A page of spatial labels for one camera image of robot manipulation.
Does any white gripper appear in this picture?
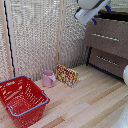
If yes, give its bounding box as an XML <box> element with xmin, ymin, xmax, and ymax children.
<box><xmin>74</xmin><ymin>1</ymin><xmax>113</xmax><ymax>26</ymax></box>

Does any silver long drawer handle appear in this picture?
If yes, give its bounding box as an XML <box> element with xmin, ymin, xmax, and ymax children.
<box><xmin>91</xmin><ymin>32</ymin><xmax>121</xmax><ymax>43</ymax></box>

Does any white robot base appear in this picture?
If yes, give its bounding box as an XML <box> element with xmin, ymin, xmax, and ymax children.
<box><xmin>110</xmin><ymin>109</ymin><xmax>128</xmax><ymax>128</ymax></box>

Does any brown drawer cabinet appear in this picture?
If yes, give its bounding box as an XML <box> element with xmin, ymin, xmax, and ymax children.
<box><xmin>83</xmin><ymin>9</ymin><xmax>128</xmax><ymax>83</ymax></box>

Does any patterned snack box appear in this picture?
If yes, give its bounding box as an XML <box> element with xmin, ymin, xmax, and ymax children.
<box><xmin>55</xmin><ymin>63</ymin><xmax>80</xmax><ymax>89</ymax></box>

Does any beige woven folding screen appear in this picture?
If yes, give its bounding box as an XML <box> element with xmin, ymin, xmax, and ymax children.
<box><xmin>0</xmin><ymin>0</ymin><xmax>128</xmax><ymax>83</ymax></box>

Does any pink mug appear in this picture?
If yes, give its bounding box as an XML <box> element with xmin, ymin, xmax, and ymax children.
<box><xmin>41</xmin><ymin>69</ymin><xmax>57</xmax><ymax>89</ymax></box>

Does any red shopping basket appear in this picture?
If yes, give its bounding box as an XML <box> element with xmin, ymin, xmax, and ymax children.
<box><xmin>0</xmin><ymin>75</ymin><xmax>50</xmax><ymax>128</ymax></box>

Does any silver short drawer handle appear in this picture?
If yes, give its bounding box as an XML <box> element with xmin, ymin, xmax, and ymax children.
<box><xmin>96</xmin><ymin>54</ymin><xmax>121</xmax><ymax>67</ymax></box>

